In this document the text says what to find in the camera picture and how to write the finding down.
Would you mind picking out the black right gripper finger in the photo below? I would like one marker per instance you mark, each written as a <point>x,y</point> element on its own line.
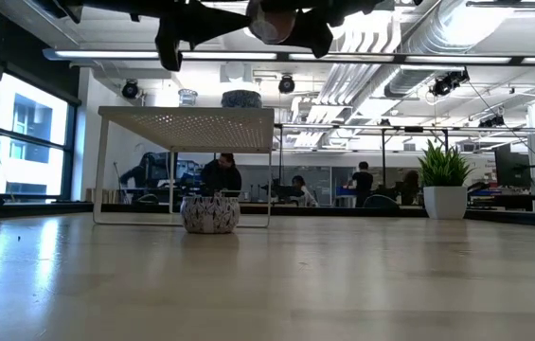
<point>316,33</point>

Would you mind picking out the clear glass candlestick holder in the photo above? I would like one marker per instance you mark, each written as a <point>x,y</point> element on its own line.
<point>187,98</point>

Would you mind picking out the white perforated metal shelf riser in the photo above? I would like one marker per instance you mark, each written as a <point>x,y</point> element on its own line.
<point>201,128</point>

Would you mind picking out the pink candle bowl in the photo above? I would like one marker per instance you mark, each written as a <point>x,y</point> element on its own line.
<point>272,26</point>

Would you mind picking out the silver ventilation duct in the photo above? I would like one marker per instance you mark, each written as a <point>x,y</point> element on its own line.
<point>437,33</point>

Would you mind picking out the person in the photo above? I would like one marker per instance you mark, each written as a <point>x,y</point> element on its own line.
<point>362,182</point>
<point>304,196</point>
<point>137,175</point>
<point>409,187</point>
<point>221,177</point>

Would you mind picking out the black computer monitor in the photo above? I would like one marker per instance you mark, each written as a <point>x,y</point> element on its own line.
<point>512,168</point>

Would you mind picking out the wooden pallet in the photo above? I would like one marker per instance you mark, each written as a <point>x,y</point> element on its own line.
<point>101,195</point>

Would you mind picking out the green plant in white pot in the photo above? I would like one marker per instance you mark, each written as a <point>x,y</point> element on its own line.
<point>444,201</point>

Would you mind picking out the white leaf patterned candle bowl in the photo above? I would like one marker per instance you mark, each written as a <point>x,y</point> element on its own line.
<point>210,215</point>

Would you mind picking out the black aluminium rig frame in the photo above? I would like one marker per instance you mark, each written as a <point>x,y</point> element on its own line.
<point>319,210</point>

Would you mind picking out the black round spotlight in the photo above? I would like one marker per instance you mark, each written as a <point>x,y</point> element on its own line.
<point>130,90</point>
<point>286,84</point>

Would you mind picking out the blue patterned candle bowl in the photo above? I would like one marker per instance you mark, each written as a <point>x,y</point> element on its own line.
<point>242,99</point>

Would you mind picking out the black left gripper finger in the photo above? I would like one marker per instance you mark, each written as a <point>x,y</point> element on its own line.
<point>170,45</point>
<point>210,21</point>

